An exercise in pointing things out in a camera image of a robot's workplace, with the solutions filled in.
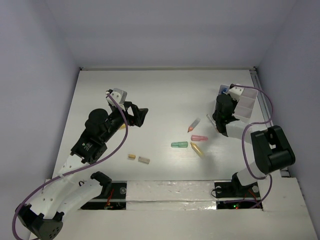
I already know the yellow eraser block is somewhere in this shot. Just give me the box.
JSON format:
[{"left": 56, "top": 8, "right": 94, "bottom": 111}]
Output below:
[{"left": 128, "top": 154, "right": 136, "bottom": 160}]

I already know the white eraser block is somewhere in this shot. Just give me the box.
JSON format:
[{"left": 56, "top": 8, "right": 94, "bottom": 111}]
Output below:
[{"left": 138, "top": 156, "right": 150, "bottom": 165}]

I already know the green highlighter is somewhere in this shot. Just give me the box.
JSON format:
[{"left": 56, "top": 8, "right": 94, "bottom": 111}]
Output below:
[{"left": 170, "top": 141, "right": 188, "bottom": 148}]

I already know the fat orange-tipped crayon pencil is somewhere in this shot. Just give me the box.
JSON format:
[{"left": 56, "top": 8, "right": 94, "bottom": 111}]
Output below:
[{"left": 187, "top": 117, "right": 201, "bottom": 133}]

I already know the yellow highlighter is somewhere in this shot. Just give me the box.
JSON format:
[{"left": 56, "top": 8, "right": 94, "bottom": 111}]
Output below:
[{"left": 190, "top": 142, "right": 205, "bottom": 159}]

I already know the pink-capped white marker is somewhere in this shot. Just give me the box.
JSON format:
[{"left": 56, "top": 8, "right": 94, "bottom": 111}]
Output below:
[{"left": 206, "top": 114, "right": 218, "bottom": 132}]

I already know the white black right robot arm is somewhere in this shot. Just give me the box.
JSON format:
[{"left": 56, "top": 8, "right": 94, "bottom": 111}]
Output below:
[{"left": 212, "top": 94, "right": 296, "bottom": 199}]

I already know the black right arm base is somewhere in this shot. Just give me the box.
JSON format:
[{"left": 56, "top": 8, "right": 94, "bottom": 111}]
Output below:
[{"left": 210, "top": 181, "right": 263, "bottom": 210}]

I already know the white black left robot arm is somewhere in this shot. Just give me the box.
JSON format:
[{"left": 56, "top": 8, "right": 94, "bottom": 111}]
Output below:
[{"left": 11, "top": 96, "right": 149, "bottom": 240}]

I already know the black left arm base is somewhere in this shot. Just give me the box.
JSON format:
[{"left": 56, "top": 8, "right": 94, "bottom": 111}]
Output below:
[{"left": 80, "top": 181, "right": 127, "bottom": 210}]

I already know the pink highlighter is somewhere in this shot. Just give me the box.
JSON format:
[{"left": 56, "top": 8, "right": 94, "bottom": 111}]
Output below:
[{"left": 190, "top": 135, "right": 208, "bottom": 142}]

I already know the white divided organizer box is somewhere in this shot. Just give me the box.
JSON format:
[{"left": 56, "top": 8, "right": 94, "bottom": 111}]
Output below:
[{"left": 218, "top": 84, "right": 258, "bottom": 123}]

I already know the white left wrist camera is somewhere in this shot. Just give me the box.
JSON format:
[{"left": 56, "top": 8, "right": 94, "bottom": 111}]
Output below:
[{"left": 105, "top": 88, "right": 127, "bottom": 108}]

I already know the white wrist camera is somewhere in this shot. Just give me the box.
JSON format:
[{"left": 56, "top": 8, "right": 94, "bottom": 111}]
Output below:
[
  {"left": 105, "top": 88, "right": 127, "bottom": 108},
  {"left": 226, "top": 84, "right": 245, "bottom": 102}
]

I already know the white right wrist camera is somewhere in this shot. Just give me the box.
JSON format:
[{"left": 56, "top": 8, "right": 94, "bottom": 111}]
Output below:
[{"left": 226, "top": 84, "right": 245, "bottom": 102}]

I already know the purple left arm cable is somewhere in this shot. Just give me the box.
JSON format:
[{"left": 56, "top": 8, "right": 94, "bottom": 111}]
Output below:
[{"left": 11, "top": 91, "right": 130, "bottom": 240}]

